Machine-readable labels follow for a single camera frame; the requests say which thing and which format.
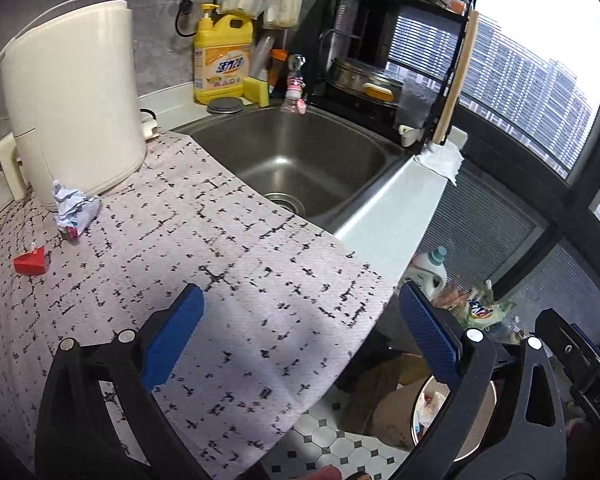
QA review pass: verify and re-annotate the cardboard box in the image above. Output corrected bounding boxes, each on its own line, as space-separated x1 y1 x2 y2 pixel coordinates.
339 352 432 447

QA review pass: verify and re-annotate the grey sink strainer lid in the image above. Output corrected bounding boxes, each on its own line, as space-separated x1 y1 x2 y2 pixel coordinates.
206 97 244 115

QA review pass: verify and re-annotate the yellow dish detergent bottle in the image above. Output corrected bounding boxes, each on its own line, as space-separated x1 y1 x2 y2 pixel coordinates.
193 3 255 106

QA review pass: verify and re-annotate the stainless steel sink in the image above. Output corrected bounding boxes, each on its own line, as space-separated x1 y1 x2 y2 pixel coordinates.
172 105 416 234

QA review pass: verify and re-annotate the yellow sponge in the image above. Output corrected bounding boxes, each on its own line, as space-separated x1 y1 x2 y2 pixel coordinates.
243 76 271 108

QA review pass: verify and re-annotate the white laundry detergent bottle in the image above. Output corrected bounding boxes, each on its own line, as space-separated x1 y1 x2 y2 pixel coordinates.
409 246 449 302

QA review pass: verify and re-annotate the white cloth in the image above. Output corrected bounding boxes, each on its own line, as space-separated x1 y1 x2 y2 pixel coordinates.
413 142 465 186

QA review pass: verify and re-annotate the orange cap container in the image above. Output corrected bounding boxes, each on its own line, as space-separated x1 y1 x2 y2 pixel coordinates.
269 49 289 97

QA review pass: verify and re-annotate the window frame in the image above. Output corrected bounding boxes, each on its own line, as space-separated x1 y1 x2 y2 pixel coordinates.
450 0 600 361

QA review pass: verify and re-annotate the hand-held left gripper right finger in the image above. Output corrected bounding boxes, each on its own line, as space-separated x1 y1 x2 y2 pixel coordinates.
395 282 568 480

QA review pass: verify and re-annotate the black dish rack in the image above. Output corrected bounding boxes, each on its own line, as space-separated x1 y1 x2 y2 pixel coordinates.
305 0 481 149

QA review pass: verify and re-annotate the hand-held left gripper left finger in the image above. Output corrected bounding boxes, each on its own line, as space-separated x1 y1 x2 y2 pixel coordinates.
34 283 216 480

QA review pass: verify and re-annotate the crumpled silver paper ball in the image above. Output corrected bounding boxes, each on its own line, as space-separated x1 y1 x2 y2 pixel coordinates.
52 181 102 243

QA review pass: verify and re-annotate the red wrapper scrap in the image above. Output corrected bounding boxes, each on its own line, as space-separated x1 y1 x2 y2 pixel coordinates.
13 242 51 277

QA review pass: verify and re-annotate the round trash bin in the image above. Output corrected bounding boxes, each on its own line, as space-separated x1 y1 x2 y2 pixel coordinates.
411 375 501 463

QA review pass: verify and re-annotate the faucet with pink nozzle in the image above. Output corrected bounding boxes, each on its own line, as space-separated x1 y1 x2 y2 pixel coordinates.
280 54 309 117

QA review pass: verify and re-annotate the clear plastic container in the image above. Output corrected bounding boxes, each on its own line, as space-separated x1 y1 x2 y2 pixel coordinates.
397 82 439 129

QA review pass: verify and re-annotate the patterned table mat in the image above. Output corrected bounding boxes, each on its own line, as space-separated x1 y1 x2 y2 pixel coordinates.
0 130 398 480

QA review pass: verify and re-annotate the cream air fryer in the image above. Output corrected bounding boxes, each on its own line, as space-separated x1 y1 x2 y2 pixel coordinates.
0 0 148 211

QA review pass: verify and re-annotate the metal steamer pot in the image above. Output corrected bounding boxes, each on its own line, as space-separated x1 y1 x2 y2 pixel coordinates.
328 57 407 106

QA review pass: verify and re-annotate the wooden cutting board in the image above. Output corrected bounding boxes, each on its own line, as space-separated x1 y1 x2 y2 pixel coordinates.
431 9 481 144

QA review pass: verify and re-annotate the colourful refill pouch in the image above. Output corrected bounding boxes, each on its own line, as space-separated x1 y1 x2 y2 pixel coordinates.
445 280 519 332

